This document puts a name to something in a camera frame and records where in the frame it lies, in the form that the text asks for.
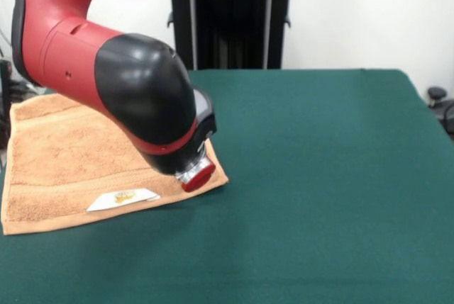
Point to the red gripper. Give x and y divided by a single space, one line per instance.
198 178

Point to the orange terry towel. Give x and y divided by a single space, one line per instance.
71 169

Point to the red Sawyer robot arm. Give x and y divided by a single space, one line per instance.
88 59

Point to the dark green table cloth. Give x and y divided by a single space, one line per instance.
319 212

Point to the black equipment stack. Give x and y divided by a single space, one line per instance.
5 105

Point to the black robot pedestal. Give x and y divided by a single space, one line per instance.
230 27

